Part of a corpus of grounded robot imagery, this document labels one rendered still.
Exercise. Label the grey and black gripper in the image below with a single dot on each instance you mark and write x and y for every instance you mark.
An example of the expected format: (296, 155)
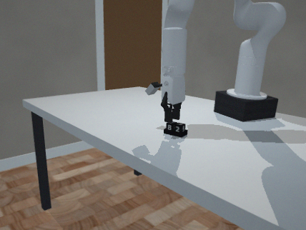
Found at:
(173, 91)

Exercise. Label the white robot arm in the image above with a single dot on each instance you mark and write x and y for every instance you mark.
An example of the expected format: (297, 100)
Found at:
(265, 17)

